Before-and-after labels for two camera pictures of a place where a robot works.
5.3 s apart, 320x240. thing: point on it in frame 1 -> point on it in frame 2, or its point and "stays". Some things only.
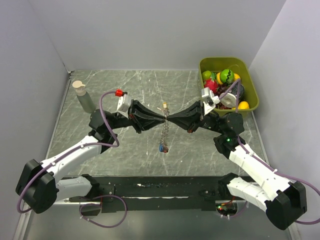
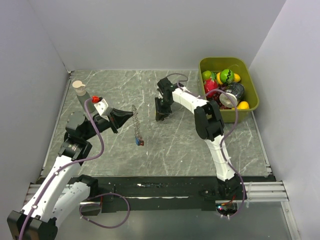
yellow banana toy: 243,105 stays
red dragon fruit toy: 213,85 stays
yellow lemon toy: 236,76 stays
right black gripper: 187,118 -> 160,113
